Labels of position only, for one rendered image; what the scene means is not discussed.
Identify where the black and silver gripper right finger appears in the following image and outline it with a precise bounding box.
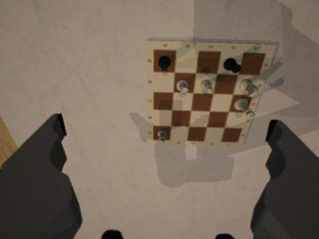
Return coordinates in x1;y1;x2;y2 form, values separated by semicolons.
250;119;319;239

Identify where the brown and cream chessboard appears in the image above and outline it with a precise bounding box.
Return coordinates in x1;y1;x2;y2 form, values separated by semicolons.
146;40;277;147

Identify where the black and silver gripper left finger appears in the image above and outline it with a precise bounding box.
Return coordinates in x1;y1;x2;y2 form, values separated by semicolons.
0;114;83;239

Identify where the white pawn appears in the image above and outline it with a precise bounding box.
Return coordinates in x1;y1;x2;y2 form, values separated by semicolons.
158;129;166;143
201;80;212;93

